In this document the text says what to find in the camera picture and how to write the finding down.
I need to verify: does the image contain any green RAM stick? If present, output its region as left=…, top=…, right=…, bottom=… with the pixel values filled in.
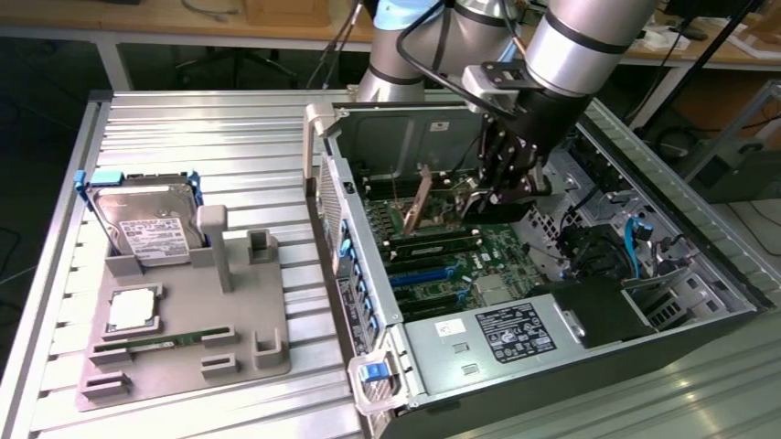
left=96, top=331, right=237, bottom=356

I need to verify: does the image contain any silver CPU chip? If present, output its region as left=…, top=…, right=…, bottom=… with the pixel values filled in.
left=107, top=290, right=158, bottom=333

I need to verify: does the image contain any graphics card with metal bracket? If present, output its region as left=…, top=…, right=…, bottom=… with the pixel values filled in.
left=402, top=163, right=533, bottom=237

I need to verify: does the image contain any black power wire bundle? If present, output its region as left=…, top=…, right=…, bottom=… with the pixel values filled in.
left=558, top=222, right=633, bottom=281

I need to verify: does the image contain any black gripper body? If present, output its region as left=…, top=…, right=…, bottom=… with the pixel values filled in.
left=476, top=87, right=592, bottom=197

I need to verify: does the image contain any dark grey box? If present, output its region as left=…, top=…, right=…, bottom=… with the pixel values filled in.
left=695, top=141, right=781, bottom=205

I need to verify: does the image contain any black plastic fan shroud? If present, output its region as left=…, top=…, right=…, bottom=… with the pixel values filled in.
left=525, top=277, right=660, bottom=351

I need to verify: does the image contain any grey power supply unit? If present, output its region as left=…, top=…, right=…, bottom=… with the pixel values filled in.
left=400, top=292, right=590, bottom=398

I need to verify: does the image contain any hard disk in blue caddy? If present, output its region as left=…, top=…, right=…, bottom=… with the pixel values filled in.
left=71, top=171, right=206, bottom=271

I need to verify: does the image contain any blue disk wire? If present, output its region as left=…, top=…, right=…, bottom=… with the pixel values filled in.
left=621, top=217, right=652, bottom=280

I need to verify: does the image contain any green motherboard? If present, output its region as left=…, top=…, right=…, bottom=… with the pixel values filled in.
left=359, top=171, right=550, bottom=324

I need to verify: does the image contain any wooden desk with white frame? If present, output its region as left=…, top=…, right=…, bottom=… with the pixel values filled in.
left=0, top=0, right=781, bottom=132

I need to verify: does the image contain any open black PC case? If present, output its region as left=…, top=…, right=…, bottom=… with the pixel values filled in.
left=303, top=99, right=772, bottom=439

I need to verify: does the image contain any grey plastic parts rack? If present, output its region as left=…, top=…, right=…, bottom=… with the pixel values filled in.
left=74, top=204, right=293, bottom=412

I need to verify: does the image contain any black camera cable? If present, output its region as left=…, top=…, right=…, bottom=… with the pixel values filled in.
left=394, top=0, right=526, bottom=113

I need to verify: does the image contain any black monitor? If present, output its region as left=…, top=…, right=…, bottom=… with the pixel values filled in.
left=663, top=0, right=764, bottom=18

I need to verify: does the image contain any black installed RAM stick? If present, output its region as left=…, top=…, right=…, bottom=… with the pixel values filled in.
left=388, top=235, right=484, bottom=262

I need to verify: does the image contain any silver chipset heatsink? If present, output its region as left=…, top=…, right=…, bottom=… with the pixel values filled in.
left=476, top=273, right=520, bottom=305

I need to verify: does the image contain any perforated metal disk bay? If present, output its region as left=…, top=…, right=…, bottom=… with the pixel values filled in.
left=518, top=145, right=612, bottom=239

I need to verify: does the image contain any black office chair base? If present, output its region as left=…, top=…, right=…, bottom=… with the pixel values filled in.
left=175, top=45, right=302, bottom=91

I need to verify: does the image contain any black slanted pole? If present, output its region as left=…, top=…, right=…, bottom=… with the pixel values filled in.
left=628, top=0, right=764, bottom=129

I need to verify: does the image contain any blue expansion slot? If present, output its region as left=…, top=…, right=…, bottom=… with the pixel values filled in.
left=388, top=267, right=457, bottom=289

